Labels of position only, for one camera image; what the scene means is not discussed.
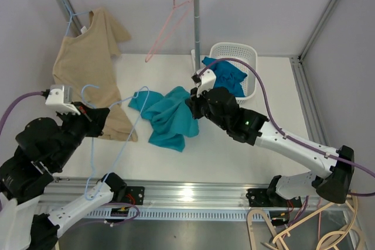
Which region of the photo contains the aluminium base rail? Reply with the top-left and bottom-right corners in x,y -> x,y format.
37,177 -> 323,221

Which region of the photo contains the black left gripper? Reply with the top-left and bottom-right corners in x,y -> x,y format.
52,100 -> 111,168

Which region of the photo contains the beige tank top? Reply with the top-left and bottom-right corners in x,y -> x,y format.
52,6 -> 139,143

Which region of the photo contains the dark blue t shirt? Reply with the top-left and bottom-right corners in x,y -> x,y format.
210,61 -> 247,98

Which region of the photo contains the white perforated plastic basket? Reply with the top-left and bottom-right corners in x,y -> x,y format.
202,42 -> 258,104

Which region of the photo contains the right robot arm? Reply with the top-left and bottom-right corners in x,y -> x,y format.
185,87 -> 354,207

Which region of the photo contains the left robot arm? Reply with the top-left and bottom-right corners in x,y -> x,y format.
1,102 -> 127,249

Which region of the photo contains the beige wooden hangers pile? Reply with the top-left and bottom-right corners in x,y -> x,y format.
246,191 -> 367,250

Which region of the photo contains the teal t shirt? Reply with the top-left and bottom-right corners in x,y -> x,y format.
128,86 -> 199,152

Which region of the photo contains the pink wire hanger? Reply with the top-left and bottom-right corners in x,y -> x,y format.
145,0 -> 193,63

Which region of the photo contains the aluminium corner frame post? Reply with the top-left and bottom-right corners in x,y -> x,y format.
298,0 -> 340,62

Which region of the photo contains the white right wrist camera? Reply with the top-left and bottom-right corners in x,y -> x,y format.
192,69 -> 216,97

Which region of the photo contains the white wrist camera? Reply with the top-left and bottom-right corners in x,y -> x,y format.
192,69 -> 216,97
45,84 -> 80,115

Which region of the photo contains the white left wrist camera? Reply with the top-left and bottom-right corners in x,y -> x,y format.
45,84 -> 80,115

